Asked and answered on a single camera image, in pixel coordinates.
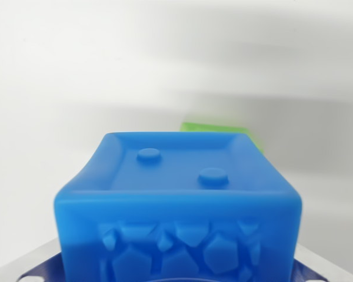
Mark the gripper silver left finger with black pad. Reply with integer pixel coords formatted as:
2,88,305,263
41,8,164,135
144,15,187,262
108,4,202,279
0,237,66,282

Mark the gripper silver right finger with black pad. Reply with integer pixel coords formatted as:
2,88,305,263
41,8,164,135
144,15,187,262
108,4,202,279
293,245,353,282

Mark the blue rubber infantino cube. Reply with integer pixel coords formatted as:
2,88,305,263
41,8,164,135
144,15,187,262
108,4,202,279
53,132,304,282

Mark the green rubber cube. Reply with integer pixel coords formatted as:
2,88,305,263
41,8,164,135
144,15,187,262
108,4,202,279
179,121,266,155

